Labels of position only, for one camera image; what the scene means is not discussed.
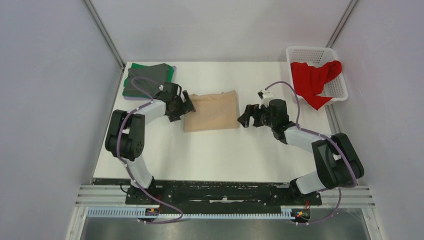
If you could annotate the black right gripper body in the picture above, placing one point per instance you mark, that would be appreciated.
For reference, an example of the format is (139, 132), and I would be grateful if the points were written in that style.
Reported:
(266, 118)

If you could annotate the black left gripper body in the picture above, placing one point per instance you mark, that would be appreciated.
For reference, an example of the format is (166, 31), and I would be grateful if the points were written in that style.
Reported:
(179, 106)

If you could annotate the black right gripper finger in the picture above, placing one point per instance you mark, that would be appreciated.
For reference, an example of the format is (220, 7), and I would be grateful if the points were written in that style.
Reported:
(257, 118)
(245, 118)

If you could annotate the beige t shirt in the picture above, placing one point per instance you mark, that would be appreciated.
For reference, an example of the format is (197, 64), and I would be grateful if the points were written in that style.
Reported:
(215, 111)

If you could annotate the red t shirt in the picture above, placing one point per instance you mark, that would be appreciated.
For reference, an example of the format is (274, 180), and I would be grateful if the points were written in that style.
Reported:
(309, 81)

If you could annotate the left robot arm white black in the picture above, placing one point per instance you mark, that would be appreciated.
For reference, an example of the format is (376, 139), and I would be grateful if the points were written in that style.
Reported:
(125, 137)

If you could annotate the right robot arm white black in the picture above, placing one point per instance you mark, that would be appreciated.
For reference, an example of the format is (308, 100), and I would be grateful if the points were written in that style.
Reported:
(336, 161)

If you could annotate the grey folded t shirt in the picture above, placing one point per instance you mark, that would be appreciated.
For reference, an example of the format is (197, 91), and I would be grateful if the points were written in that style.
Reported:
(145, 78)

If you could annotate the white plastic laundry basket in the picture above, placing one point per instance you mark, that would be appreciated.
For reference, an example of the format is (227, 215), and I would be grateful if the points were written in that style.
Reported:
(316, 57)

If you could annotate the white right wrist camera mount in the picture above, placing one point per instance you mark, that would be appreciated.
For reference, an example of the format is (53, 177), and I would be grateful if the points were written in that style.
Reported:
(266, 96)

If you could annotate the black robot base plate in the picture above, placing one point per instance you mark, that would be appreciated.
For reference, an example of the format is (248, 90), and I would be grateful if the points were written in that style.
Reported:
(225, 197)

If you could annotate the left corner aluminium post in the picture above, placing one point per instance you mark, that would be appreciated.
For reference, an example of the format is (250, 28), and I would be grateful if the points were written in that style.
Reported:
(89, 5)

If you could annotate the corner aluminium post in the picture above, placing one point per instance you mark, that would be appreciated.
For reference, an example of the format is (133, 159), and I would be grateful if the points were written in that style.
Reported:
(350, 8)
(89, 5)

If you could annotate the white slotted cable duct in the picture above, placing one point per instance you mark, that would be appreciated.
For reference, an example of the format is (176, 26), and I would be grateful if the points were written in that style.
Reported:
(152, 213)

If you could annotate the aluminium frame rails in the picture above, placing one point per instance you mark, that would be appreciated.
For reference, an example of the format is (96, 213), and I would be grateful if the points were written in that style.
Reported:
(119, 193)

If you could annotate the right corner aluminium post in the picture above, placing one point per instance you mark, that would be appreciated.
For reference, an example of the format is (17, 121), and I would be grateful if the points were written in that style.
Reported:
(350, 8)

